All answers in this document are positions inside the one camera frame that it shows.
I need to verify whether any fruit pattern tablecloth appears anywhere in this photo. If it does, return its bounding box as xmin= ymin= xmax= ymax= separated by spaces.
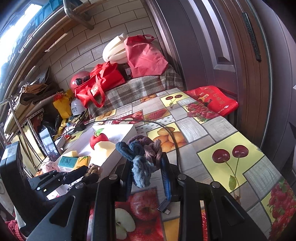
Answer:
xmin=66 ymin=88 xmax=295 ymax=240

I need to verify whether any white helmet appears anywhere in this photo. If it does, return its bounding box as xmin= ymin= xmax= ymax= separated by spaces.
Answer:
xmin=71 ymin=98 xmax=86 ymax=116

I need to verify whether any large red tote bag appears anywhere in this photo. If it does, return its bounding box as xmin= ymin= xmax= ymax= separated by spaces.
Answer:
xmin=74 ymin=62 xmax=125 ymax=108

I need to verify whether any metal shelf rack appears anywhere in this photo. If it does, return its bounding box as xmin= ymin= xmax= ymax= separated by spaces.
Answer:
xmin=1 ymin=91 xmax=57 ymax=170

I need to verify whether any white apple gift box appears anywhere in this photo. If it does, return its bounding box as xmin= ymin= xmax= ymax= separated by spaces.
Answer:
xmin=66 ymin=123 xmax=137 ymax=179

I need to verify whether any red gift bag on table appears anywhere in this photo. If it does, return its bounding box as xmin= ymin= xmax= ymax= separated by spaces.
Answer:
xmin=184 ymin=85 xmax=239 ymax=117

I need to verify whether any brown sock in left gripper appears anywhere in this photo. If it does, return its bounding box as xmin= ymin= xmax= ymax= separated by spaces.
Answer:
xmin=85 ymin=164 xmax=102 ymax=177

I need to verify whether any dark wooden door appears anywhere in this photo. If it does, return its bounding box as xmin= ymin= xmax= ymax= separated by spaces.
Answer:
xmin=144 ymin=1 xmax=295 ymax=169

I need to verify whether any blue knitted sock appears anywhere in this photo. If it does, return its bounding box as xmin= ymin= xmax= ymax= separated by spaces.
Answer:
xmin=115 ymin=141 xmax=157 ymax=188

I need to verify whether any black door handle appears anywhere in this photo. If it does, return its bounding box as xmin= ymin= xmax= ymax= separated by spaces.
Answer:
xmin=242 ymin=12 xmax=261 ymax=62

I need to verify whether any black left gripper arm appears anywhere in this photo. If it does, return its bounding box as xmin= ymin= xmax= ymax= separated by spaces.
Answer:
xmin=29 ymin=166 xmax=100 ymax=199

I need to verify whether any teal drink carton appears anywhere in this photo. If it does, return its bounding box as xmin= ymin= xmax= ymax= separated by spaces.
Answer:
xmin=58 ymin=156 xmax=78 ymax=172

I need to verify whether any yellow drink carton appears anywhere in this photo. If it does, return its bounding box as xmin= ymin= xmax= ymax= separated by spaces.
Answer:
xmin=74 ymin=156 xmax=91 ymax=170

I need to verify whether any yellow plastic bag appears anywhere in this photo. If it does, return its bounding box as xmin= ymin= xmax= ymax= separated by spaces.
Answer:
xmin=53 ymin=89 xmax=74 ymax=119

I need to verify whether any brown knitted sock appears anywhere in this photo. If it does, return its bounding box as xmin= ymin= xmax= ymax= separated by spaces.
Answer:
xmin=127 ymin=135 xmax=163 ymax=170

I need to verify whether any smartphone on stand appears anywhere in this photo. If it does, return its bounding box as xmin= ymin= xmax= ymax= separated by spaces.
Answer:
xmin=39 ymin=128 xmax=60 ymax=162

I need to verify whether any red helmet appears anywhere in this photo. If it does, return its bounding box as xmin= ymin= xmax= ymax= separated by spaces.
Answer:
xmin=70 ymin=71 xmax=90 ymax=93

